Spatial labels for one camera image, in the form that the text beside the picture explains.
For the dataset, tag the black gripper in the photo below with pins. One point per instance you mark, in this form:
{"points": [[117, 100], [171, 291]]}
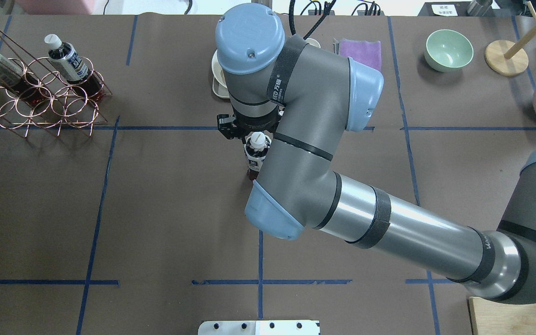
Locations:
{"points": [[251, 128]]}

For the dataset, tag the tea bottle with white cap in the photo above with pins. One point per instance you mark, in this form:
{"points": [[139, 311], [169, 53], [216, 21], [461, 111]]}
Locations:
{"points": [[256, 148]]}

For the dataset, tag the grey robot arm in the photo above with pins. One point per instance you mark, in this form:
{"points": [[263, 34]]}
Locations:
{"points": [[307, 97]]}

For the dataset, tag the cream serving tray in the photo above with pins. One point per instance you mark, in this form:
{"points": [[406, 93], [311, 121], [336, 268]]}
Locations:
{"points": [[220, 91]]}

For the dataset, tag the tea bottle lower middle rack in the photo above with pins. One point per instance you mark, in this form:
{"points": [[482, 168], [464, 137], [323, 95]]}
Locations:
{"points": [[81, 78]]}

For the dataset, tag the tea bottle rack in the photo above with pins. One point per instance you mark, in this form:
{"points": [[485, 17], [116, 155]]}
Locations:
{"points": [[81, 78], [20, 82]]}

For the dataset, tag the tea bottle lower right rack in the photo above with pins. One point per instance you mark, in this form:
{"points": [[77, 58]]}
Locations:
{"points": [[20, 82]]}

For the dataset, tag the cream round plate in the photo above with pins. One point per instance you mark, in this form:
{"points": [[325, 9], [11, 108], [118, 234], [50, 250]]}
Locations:
{"points": [[217, 70]]}

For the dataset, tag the purple folded cloth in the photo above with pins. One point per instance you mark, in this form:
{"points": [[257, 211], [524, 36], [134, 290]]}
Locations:
{"points": [[364, 52]]}

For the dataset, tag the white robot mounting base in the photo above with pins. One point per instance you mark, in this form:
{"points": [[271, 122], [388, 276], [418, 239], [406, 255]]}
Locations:
{"points": [[260, 327]]}

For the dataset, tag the mint green bowl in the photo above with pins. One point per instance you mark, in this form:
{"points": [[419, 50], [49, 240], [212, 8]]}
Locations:
{"points": [[448, 51]]}

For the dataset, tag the small steel cup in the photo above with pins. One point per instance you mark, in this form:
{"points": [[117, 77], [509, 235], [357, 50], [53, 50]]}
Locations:
{"points": [[478, 8]]}

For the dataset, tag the wooden cup stand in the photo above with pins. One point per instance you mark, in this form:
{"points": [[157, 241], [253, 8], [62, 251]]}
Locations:
{"points": [[509, 58]]}

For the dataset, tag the wooden cutting board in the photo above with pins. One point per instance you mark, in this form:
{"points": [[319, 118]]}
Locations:
{"points": [[492, 318]]}

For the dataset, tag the copper wire bottle rack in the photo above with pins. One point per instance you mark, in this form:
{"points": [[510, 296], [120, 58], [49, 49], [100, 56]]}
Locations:
{"points": [[57, 91]]}

